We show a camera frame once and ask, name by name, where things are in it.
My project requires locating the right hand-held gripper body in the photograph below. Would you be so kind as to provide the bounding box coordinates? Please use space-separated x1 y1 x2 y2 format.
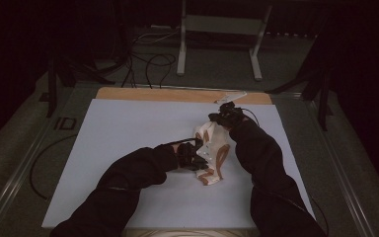
208 91 249 128

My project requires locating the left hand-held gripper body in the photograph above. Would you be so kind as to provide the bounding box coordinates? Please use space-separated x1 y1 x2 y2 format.
162 137 210 172

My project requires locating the cream baby bodysuit brown trim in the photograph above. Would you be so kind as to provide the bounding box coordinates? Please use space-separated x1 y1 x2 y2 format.
193 119 233 187

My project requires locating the person's left hand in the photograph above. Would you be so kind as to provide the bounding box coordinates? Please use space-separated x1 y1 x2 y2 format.
176 143 195 170

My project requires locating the person's right hand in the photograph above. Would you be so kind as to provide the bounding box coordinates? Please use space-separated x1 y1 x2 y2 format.
225 113 251 132

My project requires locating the white metal stand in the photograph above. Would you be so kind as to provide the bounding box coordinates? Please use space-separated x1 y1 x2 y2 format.
176 0 273 82

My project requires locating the light blue mat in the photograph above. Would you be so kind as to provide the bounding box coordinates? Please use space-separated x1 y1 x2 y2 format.
41 98 317 230

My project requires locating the black floor stand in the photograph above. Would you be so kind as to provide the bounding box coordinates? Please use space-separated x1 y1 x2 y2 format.
265 31 334 132
38 53 116 119

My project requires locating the right hand-held gripper cable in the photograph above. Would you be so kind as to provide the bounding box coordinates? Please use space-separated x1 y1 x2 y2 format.
241 107 261 128

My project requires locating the black looped floor cable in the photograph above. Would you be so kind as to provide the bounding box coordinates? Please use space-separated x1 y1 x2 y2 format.
121 52 178 89

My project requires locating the white floor cable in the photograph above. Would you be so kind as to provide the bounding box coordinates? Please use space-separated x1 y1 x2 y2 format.
132 29 181 45

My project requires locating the black rectangular bracket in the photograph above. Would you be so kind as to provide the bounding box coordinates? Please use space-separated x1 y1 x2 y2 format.
53 116 78 131

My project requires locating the long black floor cable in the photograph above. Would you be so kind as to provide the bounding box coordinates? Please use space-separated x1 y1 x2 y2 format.
29 133 79 201

